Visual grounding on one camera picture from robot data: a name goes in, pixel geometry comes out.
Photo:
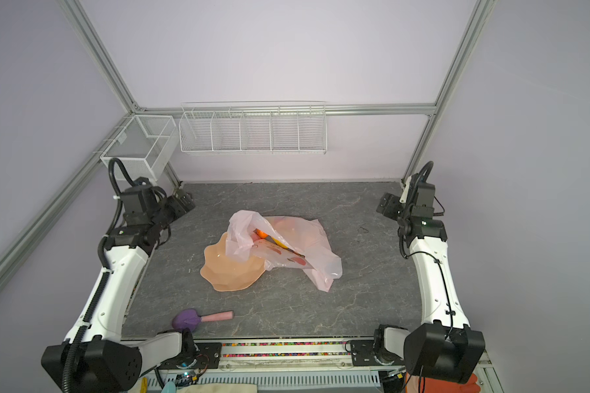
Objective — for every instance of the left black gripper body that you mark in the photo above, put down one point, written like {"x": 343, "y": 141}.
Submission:
{"x": 174, "y": 210}

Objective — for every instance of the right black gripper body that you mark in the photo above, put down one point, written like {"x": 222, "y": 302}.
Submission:
{"x": 395, "y": 208}

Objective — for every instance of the pink plastic bag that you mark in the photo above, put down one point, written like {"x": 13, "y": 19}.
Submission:
{"x": 305, "y": 236}

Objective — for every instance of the orange tangerine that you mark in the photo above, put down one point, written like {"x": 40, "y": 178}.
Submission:
{"x": 261, "y": 234}

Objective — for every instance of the yellow banana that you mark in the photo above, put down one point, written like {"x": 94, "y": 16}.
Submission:
{"x": 280, "y": 244}

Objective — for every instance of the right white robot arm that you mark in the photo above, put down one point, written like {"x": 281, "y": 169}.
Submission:
{"x": 444, "y": 347}

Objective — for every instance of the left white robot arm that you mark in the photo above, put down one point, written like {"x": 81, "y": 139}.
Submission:
{"x": 94, "y": 356}

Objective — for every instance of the small white mesh basket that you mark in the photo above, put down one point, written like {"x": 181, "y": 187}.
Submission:
{"x": 145, "y": 146}

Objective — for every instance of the peach wavy fruit plate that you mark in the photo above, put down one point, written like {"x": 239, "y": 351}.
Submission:
{"x": 226, "y": 274}

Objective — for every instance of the purple pink scoop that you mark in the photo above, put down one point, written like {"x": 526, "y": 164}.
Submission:
{"x": 189, "y": 319}

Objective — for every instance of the orange glove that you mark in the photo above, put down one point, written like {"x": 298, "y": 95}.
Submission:
{"x": 429, "y": 385}

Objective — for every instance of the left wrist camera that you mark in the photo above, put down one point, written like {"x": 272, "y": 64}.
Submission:
{"x": 140, "y": 203}

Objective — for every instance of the long white wire basket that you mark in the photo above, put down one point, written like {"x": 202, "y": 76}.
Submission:
{"x": 254, "y": 127}

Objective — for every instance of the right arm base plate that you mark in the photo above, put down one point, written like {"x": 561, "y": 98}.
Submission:
{"x": 362, "y": 353}

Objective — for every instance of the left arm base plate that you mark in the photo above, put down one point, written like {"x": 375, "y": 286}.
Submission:
{"x": 206, "y": 355}

